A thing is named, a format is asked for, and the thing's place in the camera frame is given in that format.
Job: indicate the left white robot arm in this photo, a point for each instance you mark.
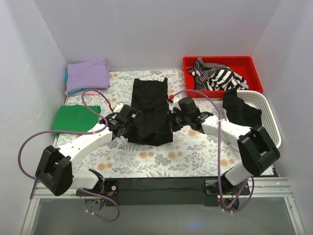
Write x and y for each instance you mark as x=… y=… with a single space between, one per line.
x=55 y=169

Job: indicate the folded lilac t shirt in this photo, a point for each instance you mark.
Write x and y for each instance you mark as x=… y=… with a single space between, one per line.
x=94 y=74

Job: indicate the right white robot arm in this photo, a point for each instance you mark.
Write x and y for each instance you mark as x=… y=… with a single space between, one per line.
x=257 y=150

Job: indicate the black t shirt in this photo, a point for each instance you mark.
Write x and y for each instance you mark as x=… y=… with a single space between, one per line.
x=153 y=127

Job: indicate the white perforated laundry basket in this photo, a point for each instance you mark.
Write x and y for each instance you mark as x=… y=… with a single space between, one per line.
x=259 y=101

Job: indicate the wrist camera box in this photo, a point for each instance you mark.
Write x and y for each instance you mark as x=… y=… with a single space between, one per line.
x=118 y=108
x=173 y=104

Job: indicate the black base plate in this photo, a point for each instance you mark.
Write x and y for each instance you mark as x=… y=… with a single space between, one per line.
x=161 y=191

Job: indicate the black garment in basket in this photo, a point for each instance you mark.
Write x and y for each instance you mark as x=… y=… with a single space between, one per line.
x=240 y=113

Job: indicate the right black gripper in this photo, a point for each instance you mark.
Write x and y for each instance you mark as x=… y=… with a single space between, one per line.
x=172 y=120

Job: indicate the folded green t shirt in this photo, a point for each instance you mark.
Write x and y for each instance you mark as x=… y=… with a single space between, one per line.
x=77 y=118

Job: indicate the black white striped shirt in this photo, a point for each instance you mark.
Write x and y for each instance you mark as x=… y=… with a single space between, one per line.
x=216 y=77

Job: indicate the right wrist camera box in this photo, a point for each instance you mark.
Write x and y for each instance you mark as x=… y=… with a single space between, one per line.
x=173 y=104

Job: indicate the folded pink t shirt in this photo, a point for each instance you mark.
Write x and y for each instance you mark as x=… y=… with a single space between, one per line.
x=82 y=91

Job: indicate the folded teal t shirt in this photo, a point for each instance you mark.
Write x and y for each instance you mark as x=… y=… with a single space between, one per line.
x=69 y=84

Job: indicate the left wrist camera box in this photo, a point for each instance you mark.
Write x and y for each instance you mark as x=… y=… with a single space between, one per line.
x=118 y=108

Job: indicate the aluminium frame rail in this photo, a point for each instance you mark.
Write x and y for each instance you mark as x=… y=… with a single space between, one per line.
x=256 y=187

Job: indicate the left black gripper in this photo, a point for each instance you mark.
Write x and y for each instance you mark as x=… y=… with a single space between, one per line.
x=133 y=113

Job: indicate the red plastic tray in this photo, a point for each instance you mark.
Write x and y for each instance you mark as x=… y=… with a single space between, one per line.
x=242 y=65

